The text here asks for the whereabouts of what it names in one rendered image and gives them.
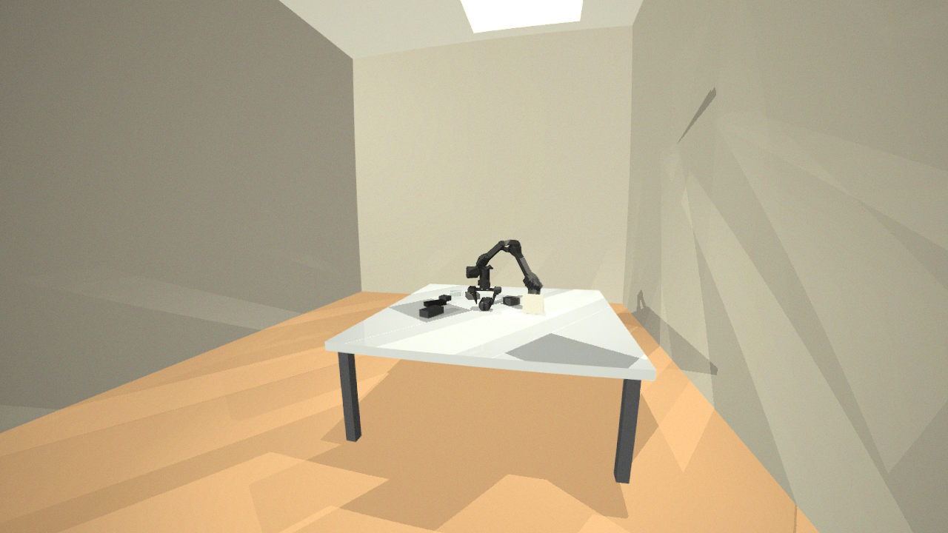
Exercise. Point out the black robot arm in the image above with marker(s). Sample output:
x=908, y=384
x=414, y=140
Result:
x=531, y=280

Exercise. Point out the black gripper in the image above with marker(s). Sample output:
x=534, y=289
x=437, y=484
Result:
x=484, y=286

